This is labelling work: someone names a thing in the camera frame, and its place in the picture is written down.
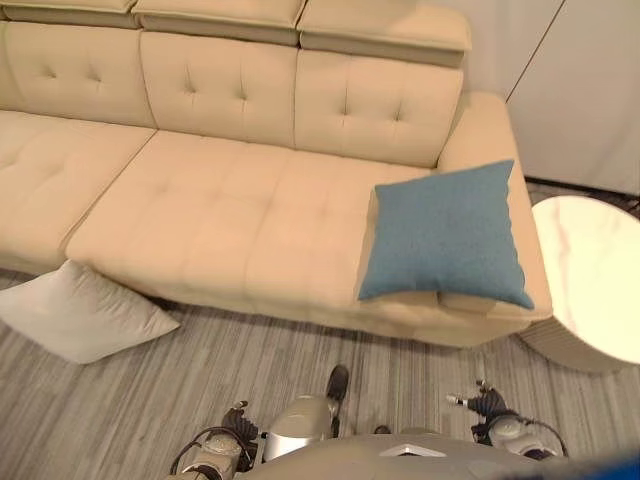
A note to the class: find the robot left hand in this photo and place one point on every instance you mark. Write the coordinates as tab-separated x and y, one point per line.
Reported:
242	423

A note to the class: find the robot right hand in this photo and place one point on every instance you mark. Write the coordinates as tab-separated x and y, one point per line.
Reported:
481	400

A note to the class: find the round white marble side table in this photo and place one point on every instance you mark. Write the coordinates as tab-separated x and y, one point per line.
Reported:
590	280

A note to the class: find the robot silver body and legs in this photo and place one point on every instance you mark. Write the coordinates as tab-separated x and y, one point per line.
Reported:
320	440

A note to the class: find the white square cushion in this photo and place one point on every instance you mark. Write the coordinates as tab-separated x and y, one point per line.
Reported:
80	312

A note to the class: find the blue square cushion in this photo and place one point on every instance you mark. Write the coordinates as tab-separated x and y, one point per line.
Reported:
445	240

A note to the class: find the beige leather sofa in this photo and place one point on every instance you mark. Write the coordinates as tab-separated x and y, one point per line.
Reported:
225	200

